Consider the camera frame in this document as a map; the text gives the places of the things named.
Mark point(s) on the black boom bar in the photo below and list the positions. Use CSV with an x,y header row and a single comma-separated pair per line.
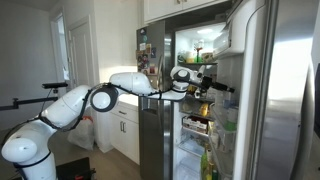
x,y
30,100

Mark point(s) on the clear crisper drawer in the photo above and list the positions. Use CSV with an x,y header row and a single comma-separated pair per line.
x,y
191,146

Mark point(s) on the yellow green drink bottle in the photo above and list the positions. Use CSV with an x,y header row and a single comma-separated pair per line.
x,y
210,171

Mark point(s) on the white kitchen cabinet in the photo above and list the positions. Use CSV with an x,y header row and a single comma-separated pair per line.
x,y
166,8
128,136

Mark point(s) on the blue and white can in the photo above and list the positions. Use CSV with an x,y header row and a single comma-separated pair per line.
x,y
230,98

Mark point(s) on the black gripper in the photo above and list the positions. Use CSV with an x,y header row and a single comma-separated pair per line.
x,y
210,84

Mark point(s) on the black camera on stand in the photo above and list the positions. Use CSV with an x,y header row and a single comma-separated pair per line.
x,y
55,85

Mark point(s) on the white upper kitchen cabinet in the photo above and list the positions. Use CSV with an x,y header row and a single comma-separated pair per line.
x,y
166,8

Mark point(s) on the green lime soda can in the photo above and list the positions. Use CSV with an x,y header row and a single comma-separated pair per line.
x,y
230,126

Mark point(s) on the bag of lemons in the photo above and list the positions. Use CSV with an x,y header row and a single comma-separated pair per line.
x,y
204,110

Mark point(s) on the clear can door bin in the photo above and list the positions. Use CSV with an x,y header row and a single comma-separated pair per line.
x,y
218,116

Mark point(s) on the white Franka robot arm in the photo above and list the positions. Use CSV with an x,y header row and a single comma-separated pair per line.
x,y
133,81

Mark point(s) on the clear bottle door bin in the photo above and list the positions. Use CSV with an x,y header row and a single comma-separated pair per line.
x,y
221,165

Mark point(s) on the teal round magnet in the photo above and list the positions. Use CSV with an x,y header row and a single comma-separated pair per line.
x,y
144,38

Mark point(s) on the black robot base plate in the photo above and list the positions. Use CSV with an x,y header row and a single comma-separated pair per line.
x,y
73,168

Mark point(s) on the white interior door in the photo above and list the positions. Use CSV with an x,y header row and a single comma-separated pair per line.
x,y
83,50

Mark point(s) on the clear jar door bin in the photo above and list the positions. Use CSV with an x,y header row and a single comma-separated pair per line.
x,y
220,138

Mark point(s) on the white lower kitchen cabinet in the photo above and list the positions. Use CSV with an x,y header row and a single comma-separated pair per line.
x,y
128,136

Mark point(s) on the yellow green juice pack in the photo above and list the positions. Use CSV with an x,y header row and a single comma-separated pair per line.
x,y
211,128

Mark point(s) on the white trash bag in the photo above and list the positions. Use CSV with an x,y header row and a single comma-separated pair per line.
x,y
81,136

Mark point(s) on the refrigerator cabinet with shelves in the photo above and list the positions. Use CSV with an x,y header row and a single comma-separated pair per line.
x,y
177,133

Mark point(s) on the stainless steel freezer door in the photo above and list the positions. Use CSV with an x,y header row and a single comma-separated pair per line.
x,y
151,140

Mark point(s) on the dark wine bottle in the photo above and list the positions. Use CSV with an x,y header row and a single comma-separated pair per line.
x,y
215,175

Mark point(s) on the dark blue magnet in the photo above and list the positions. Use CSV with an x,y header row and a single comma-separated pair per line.
x,y
153,52

